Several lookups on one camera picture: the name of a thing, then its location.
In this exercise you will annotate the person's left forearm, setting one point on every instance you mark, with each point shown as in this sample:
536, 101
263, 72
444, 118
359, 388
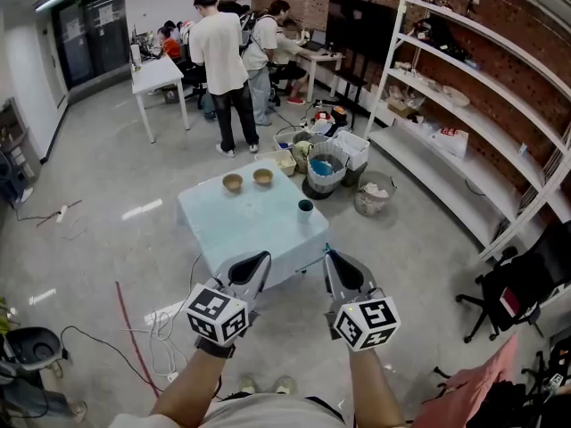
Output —
192, 386

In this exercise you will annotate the white bin with dark clothes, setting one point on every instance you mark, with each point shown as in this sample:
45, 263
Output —
328, 128

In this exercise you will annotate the cardboard box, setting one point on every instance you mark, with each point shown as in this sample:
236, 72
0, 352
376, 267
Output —
401, 109

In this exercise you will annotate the grey white pleated basket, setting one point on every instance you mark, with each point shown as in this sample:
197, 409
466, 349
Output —
328, 170

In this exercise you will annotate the white bag with red print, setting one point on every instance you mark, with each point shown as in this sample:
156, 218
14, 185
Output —
450, 143

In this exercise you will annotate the light blue flower tablecloth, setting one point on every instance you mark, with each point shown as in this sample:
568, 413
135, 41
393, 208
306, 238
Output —
250, 225

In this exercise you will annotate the dark teal cup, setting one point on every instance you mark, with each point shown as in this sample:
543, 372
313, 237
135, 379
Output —
305, 212

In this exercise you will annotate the black glass double door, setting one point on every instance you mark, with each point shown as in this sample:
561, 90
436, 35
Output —
91, 34

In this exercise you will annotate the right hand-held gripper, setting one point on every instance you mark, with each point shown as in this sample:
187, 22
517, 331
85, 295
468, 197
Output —
366, 323

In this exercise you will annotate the white shelf unit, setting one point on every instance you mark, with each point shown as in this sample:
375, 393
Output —
464, 114

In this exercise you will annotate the dark grey equipment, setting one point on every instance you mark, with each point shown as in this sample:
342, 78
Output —
33, 350

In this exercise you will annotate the person's shoe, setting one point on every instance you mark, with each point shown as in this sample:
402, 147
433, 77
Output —
248, 384
285, 384

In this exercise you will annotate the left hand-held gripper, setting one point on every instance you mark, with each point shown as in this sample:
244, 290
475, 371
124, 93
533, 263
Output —
214, 317

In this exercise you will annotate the pale bowl on shelf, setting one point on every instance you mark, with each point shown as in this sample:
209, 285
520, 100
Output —
456, 96

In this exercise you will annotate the person's right shoe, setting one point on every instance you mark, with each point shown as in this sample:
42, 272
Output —
285, 384

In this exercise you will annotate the red and white item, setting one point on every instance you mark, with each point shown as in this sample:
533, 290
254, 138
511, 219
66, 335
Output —
322, 115

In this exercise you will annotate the person's white shirt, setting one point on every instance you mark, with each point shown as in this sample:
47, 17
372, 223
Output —
267, 413

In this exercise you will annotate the white bin with white cloth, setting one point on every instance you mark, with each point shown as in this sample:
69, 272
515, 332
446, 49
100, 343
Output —
352, 150

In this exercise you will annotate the black television screen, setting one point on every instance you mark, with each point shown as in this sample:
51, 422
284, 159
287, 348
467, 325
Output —
361, 27

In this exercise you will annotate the black bag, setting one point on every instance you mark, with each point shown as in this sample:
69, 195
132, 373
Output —
435, 34

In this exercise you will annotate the black television stand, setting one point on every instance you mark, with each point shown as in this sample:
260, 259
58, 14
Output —
352, 87

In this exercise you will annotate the brown wooden bowl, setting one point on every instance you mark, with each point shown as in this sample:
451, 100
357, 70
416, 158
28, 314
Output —
232, 183
263, 178

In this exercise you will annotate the white bin with cream items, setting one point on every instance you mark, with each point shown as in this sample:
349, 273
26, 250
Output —
278, 161

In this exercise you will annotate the grey cabinet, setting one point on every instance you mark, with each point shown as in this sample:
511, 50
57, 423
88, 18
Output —
15, 150

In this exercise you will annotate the white desk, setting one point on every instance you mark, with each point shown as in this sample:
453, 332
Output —
156, 76
319, 58

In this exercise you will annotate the white bin with blue item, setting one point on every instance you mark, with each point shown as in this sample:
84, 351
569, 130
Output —
285, 140

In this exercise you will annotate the small white power strip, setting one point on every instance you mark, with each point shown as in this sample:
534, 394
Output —
61, 214

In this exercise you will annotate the pink red cloth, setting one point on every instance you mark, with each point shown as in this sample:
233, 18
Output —
473, 390

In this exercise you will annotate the black office chair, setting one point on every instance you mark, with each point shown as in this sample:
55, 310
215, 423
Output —
517, 292

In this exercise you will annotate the laptop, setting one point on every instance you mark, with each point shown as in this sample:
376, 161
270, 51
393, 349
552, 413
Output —
316, 42

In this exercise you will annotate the olive woven round basket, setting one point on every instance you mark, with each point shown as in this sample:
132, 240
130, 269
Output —
302, 152

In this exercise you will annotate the person's left shoe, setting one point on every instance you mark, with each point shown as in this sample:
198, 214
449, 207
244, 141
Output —
248, 384

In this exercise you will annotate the teal star-shaped wand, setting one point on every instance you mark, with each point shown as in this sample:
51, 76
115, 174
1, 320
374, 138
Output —
328, 249

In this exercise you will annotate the person's right forearm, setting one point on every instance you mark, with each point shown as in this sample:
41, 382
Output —
372, 386

